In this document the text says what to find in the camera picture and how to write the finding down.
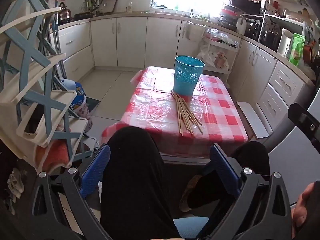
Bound person's right leg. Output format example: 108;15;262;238
185;141;270;210

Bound turquoise perforated plastic basket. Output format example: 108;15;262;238
174;55;205;96

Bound white flat board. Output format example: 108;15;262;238
236;101;270;139

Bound white lower kitchen cabinets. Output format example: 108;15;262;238
50;15;315;140

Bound person's leg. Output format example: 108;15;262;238
185;141;270;210
100;126;180;240

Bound white hanging plastic bag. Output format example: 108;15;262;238
180;21;193;39

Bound white refrigerator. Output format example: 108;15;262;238
265;90;320;205

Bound patterned fabric bag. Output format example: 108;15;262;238
69;82;90;133

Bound dark floor mat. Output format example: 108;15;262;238
86;97;100;113

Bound person's left leg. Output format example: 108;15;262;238
100;126;180;240

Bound cream and blue plastic rack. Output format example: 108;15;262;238
0;0;89;175

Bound black microwave oven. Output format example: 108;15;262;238
230;0;265;14

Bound white plastic jug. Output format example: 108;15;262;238
236;17;247;34

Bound orange towel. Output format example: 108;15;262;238
36;140;69;173

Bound white counter shelf stand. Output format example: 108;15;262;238
259;12;307;53

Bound red checkered tablecloth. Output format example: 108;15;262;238
101;66;249;155

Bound brown slipper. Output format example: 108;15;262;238
179;175;203;213

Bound white countertop appliance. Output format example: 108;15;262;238
277;28;293;57

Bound red and black stacked containers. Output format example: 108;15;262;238
220;7;240;28

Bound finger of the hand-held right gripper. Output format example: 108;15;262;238
287;102;320;153

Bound white rolling cart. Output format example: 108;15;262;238
202;29;242;80

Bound metal kettle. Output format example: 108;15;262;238
58;2;72;22

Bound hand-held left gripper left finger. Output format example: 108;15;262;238
30;144;112;240

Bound black toaster oven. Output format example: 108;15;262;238
244;15;264;40

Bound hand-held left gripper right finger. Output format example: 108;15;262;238
197;144;293;240

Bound blue seat cushion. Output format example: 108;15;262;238
172;216;210;239

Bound person's right hand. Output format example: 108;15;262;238
291;182;316;233

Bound pile of wooden chopsticks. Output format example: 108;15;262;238
170;90;203;135

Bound green foil bag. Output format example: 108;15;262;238
289;33;306;67

